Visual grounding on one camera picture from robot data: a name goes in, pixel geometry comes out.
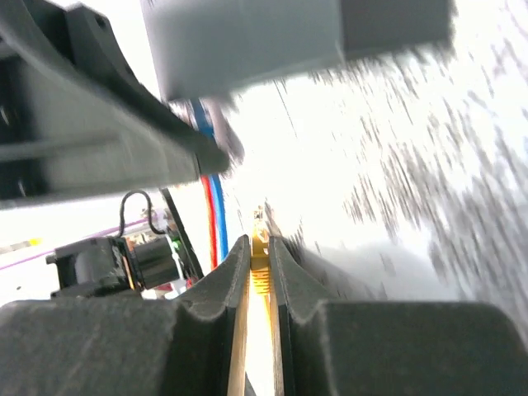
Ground blue ethernet cable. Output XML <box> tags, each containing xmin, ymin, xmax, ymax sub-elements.
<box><xmin>191</xmin><ymin>98</ymin><xmax>230</xmax><ymax>259</ymax></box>

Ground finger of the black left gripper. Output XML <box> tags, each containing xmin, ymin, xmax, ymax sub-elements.
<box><xmin>1</xmin><ymin>1</ymin><xmax>229</xmax><ymax>209</ymax></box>

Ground floral tablecloth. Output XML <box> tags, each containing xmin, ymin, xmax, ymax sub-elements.
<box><xmin>0</xmin><ymin>0</ymin><xmax>528</xmax><ymax>323</ymax></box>

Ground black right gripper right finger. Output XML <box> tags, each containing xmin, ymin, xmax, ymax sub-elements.
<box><xmin>269</xmin><ymin>238</ymin><xmax>527</xmax><ymax>395</ymax></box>

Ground black network switch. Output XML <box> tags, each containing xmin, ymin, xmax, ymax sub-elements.
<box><xmin>141</xmin><ymin>0</ymin><xmax>453</xmax><ymax>101</ymax></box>

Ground red ethernet cable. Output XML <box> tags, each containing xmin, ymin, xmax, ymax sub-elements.
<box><xmin>200</xmin><ymin>175</ymin><xmax>219</xmax><ymax>269</ymax></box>

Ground yellow ethernet cable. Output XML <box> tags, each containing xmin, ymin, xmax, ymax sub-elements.
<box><xmin>226</xmin><ymin>204</ymin><xmax>285</xmax><ymax>396</ymax></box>

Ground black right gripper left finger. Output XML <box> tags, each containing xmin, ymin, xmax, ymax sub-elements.
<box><xmin>1</xmin><ymin>236</ymin><xmax>251</xmax><ymax>395</ymax></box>

